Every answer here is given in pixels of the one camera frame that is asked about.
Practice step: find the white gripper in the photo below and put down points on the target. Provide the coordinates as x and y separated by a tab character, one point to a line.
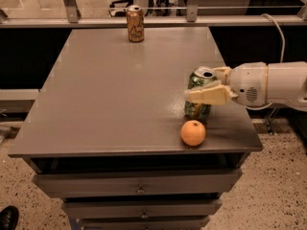
247	84

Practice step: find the green soda can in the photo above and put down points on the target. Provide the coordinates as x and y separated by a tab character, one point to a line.
200	77

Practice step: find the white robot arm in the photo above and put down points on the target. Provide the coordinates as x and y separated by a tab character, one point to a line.
286	85

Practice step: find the orange soda can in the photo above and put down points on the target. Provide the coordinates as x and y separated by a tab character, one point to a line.
135	23

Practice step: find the orange fruit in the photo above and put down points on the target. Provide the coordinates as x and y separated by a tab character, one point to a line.
193	133

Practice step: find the top grey drawer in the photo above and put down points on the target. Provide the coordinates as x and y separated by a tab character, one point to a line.
137	183

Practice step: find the grey drawer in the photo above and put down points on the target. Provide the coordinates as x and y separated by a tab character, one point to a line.
137	183
142	209
159	223

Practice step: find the black office chair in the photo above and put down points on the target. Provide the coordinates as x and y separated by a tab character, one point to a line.
117	8

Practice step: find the grey drawer cabinet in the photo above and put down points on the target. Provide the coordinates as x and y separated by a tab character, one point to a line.
112	106

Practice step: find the middle grey drawer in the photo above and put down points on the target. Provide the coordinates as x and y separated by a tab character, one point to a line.
142	209

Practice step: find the bottom grey drawer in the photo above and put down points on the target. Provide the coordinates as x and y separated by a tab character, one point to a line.
159	223

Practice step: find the black shoe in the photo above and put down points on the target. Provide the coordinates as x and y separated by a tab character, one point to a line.
9	218

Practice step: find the metal railing frame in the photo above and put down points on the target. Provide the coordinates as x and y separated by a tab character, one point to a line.
150	13

